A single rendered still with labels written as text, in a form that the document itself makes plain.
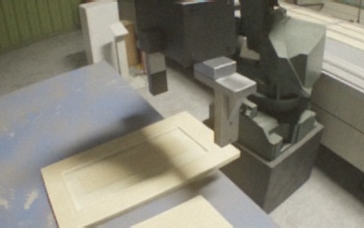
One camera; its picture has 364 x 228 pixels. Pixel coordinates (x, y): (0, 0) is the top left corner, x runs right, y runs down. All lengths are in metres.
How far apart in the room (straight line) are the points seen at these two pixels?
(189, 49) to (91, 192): 0.40
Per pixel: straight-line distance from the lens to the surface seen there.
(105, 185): 0.71
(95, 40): 3.80
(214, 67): 0.56
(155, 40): 0.62
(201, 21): 0.56
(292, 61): 1.47
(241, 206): 0.66
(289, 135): 1.69
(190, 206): 0.63
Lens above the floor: 1.55
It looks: 32 degrees down
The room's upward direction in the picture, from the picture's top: 4 degrees counter-clockwise
